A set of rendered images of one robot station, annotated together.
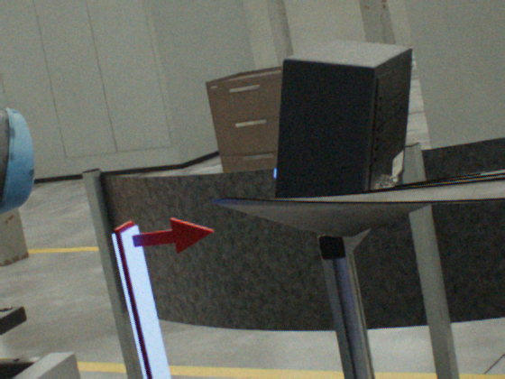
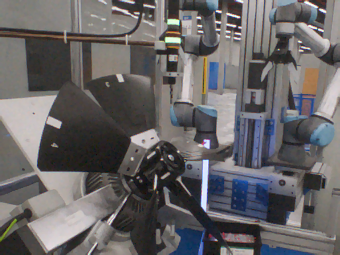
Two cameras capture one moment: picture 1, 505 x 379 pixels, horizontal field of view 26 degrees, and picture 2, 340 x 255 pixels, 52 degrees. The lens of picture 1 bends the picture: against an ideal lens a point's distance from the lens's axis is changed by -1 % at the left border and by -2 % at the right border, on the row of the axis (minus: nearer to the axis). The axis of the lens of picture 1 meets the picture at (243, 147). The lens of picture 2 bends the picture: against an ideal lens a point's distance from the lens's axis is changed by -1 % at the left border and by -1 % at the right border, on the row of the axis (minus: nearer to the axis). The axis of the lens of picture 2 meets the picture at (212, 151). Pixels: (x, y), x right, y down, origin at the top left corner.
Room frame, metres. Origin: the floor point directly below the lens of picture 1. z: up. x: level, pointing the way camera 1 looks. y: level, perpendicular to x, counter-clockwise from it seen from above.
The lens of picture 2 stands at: (0.72, -1.33, 1.48)
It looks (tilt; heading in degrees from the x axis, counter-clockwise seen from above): 14 degrees down; 89
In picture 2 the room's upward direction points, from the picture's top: 3 degrees clockwise
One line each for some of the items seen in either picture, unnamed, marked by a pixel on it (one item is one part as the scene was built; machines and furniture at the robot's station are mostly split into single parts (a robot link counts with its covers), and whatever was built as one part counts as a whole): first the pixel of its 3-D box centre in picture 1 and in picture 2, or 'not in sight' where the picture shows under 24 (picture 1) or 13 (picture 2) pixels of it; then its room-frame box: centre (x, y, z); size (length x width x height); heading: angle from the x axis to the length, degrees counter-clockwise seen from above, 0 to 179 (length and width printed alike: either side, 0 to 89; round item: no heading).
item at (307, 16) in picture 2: not in sight; (300, 13); (1.10, 0.24, 1.73); 0.11 x 0.11 x 0.08; 33
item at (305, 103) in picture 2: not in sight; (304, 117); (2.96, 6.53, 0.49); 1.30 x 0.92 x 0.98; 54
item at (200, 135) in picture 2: not in sight; (206, 137); (0.73, 0.63, 1.09); 0.15 x 0.15 x 0.10
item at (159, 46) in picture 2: not in sight; (169, 59); (0.60, -0.24, 1.50); 0.09 x 0.07 x 0.10; 15
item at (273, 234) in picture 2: not in sight; (225, 225); (0.83, 0.07, 0.82); 0.90 x 0.04 x 0.08; 160
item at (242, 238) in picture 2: not in sight; (232, 243); (0.84, -0.11, 0.83); 0.19 x 0.14 x 0.04; 176
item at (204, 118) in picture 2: not in sight; (205, 117); (0.72, 0.63, 1.20); 0.13 x 0.12 x 0.14; 173
